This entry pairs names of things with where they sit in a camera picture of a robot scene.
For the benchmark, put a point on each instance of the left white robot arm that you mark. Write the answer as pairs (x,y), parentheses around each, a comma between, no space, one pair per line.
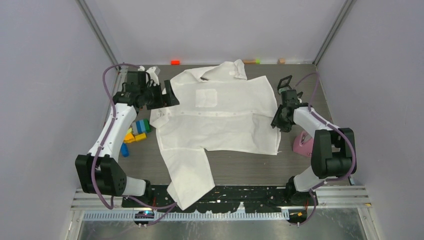
(98,170)

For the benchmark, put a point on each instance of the wooden block with green end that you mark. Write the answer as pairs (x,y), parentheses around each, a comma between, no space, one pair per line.
(251,61)

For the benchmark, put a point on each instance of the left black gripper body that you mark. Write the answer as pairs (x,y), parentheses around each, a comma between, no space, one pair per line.
(154,98)

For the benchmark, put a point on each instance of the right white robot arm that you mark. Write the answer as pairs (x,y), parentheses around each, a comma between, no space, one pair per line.
(333,154)

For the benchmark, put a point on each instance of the blue toy brick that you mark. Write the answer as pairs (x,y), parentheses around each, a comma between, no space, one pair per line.
(124,150)

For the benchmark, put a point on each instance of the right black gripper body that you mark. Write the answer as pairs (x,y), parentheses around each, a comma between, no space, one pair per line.
(279,121)

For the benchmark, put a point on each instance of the black display frame with brooch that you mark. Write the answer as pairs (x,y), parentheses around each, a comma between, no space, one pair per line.
(284,84)

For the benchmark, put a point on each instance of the pink stand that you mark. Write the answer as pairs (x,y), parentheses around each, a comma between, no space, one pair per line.
(303,144)

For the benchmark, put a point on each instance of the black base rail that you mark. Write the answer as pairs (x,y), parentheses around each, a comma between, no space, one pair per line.
(253,198)

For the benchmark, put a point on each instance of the white shirt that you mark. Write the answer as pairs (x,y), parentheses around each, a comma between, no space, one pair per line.
(219,109)

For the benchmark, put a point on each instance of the toy brick pile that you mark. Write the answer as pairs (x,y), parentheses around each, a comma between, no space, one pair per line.
(138,131)

